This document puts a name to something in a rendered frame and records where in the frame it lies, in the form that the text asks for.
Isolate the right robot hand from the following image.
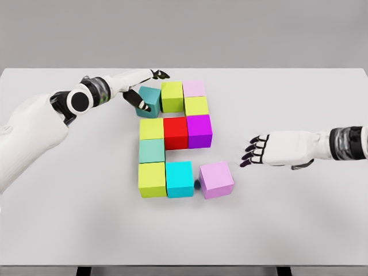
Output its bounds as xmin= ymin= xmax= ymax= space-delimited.
xmin=239 ymin=131 xmax=315 ymax=170

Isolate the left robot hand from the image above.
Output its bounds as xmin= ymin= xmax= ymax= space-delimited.
xmin=121 ymin=68 xmax=171 ymax=113

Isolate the dark teal cube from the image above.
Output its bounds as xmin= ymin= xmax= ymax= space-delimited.
xmin=135 ymin=86 xmax=162 ymax=118

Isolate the yellow-green cube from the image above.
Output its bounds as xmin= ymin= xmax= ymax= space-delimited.
xmin=139 ymin=117 xmax=165 ymax=141
xmin=183 ymin=96 xmax=210 ymax=117
xmin=160 ymin=81 xmax=185 ymax=113
xmin=137 ymin=162 xmax=168 ymax=198

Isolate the pale pink cube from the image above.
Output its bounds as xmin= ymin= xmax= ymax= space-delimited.
xmin=182 ymin=79 xmax=206 ymax=98

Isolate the red cube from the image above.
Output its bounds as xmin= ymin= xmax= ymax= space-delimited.
xmin=163 ymin=116 xmax=189 ymax=151

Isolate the lilac pink cube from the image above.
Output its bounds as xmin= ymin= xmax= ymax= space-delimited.
xmin=198 ymin=160 xmax=235 ymax=200

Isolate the mint green cube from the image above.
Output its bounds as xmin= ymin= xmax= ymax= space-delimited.
xmin=139 ymin=138 xmax=166 ymax=164

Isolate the purple cube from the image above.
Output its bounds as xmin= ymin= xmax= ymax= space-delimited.
xmin=186 ymin=114 xmax=213 ymax=150

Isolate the cyan cube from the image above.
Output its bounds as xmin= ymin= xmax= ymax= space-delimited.
xmin=165 ymin=160 xmax=194 ymax=198

